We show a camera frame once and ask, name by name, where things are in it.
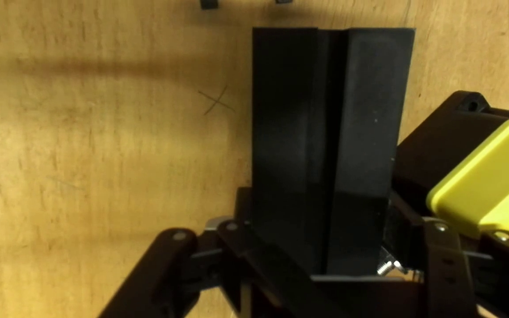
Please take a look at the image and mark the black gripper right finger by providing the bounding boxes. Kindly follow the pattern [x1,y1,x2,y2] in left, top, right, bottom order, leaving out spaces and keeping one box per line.
[380,187,509,318]

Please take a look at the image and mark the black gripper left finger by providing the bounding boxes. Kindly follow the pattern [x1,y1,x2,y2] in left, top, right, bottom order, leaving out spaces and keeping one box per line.
[97,185,315,318]

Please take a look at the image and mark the yellow red emergency stop button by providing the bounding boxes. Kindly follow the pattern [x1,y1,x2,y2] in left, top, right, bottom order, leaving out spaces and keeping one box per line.
[391,88,509,245]

